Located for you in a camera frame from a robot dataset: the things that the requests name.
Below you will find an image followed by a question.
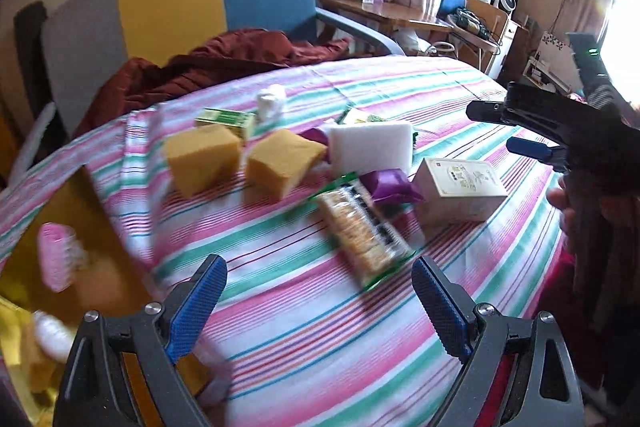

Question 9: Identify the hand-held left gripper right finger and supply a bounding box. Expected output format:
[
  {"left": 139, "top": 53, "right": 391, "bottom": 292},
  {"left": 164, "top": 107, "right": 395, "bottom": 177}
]
[{"left": 411, "top": 255, "right": 586, "bottom": 427}]

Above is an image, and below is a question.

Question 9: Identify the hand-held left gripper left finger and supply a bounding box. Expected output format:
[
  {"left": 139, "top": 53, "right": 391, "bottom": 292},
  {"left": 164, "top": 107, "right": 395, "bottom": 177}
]
[{"left": 52, "top": 253, "right": 228, "bottom": 427}]

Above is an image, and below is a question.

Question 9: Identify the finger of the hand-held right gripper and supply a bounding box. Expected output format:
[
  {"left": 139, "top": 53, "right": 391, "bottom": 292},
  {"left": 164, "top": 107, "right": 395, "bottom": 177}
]
[
  {"left": 466, "top": 100, "right": 508, "bottom": 124},
  {"left": 505, "top": 136, "right": 557, "bottom": 162}
]

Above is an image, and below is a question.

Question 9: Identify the beige carton box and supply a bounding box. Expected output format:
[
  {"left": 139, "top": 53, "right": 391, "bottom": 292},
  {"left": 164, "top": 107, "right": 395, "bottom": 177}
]
[{"left": 412, "top": 157, "right": 509, "bottom": 228}]

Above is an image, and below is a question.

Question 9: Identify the clear cracker packet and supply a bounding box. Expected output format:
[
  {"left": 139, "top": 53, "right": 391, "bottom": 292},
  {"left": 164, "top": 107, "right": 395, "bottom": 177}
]
[{"left": 310, "top": 172, "right": 418, "bottom": 293}]

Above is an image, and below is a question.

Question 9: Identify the gold cardboard box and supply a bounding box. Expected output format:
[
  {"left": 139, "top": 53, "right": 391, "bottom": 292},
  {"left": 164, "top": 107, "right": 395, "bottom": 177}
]
[{"left": 0, "top": 167, "right": 232, "bottom": 427}]

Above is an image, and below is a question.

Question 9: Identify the white sponge block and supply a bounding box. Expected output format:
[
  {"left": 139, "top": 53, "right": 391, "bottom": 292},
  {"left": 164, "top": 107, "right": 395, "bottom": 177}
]
[{"left": 327, "top": 122, "right": 416, "bottom": 180}]

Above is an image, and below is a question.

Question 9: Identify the large purple snack packet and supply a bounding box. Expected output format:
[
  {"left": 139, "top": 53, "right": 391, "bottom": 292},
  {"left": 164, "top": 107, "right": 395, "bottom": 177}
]
[{"left": 359, "top": 168, "right": 426, "bottom": 206}]

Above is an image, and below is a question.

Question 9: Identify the yellow sponge block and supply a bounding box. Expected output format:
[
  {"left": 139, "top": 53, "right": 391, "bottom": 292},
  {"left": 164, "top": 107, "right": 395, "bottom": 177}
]
[
  {"left": 162, "top": 123, "right": 244, "bottom": 199},
  {"left": 245, "top": 128, "right": 328, "bottom": 200}
]

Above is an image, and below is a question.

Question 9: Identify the white tissue roll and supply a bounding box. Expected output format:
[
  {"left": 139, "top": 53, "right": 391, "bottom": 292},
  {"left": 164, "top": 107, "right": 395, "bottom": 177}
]
[{"left": 256, "top": 84, "right": 287, "bottom": 124}]

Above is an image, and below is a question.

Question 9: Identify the person's right hand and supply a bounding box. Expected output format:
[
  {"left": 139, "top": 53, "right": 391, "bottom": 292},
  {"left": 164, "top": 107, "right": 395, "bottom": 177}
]
[{"left": 546, "top": 184, "right": 628, "bottom": 255}]

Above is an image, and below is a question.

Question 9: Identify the wooden side cabinet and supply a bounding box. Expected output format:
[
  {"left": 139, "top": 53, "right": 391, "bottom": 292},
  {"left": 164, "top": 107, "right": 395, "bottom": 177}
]
[{"left": 450, "top": 0, "right": 531, "bottom": 80}]

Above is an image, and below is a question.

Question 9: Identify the white leaf print bag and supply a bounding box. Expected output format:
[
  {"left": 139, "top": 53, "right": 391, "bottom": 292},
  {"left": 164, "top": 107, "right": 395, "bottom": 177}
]
[{"left": 535, "top": 29, "right": 576, "bottom": 70}]

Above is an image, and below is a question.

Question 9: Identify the striped bedsheet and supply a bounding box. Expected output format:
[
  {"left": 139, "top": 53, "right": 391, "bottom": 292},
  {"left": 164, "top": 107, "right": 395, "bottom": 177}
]
[{"left": 0, "top": 54, "right": 583, "bottom": 427}]

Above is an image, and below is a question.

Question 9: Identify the green flat packet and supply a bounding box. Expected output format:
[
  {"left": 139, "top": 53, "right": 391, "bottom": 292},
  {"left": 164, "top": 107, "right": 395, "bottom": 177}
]
[{"left": 336, "top": 105, "right": 391, "bottom": 126}]

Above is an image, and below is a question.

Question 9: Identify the wooden desk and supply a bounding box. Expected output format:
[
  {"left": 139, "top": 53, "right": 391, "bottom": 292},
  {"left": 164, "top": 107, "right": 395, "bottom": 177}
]
[{"left": 319, "top": 0, "right": 453, "bottom": 42}]

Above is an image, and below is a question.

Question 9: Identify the pink brush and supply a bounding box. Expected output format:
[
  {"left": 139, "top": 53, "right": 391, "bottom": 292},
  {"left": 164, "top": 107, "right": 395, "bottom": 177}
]
[{"left": 37, "top": 222, "right": 86, "bottom": 293}]

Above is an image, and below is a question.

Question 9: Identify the small purple snack packet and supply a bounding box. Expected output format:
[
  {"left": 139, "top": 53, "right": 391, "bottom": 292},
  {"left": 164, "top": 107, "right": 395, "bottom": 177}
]
[{"left": 299, "top": 127, "right": 332, "bottom": 162}]

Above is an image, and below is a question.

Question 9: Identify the green and yellow box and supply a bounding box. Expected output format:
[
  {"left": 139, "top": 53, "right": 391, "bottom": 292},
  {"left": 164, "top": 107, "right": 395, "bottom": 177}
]
[{"left": 194, "top": 108, "right": 258, "bottom": 140}]

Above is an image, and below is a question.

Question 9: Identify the white chair armrest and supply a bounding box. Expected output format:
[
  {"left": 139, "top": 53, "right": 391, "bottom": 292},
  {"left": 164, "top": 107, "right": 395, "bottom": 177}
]
[{"left": 10, "top": 101, "right": 57, "bottom": 180}]

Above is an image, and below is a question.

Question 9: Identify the maroon blanket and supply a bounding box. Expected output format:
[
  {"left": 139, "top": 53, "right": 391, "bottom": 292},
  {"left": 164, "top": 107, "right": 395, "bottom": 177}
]
[{"left": 75, "top": 29, "right": 353, "bottom": 138}]

